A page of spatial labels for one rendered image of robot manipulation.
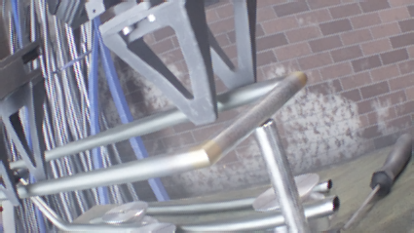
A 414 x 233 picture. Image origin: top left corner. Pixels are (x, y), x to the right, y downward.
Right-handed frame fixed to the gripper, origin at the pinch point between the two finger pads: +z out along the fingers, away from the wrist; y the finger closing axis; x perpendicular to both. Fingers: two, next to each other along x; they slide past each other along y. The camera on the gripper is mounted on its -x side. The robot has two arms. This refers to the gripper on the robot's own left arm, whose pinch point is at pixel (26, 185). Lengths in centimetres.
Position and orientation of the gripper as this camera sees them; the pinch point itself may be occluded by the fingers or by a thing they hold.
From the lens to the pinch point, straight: 42.1
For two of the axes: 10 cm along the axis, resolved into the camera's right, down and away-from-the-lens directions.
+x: 7.8, -2.3, -5.8
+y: -4.9, 3.6, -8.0
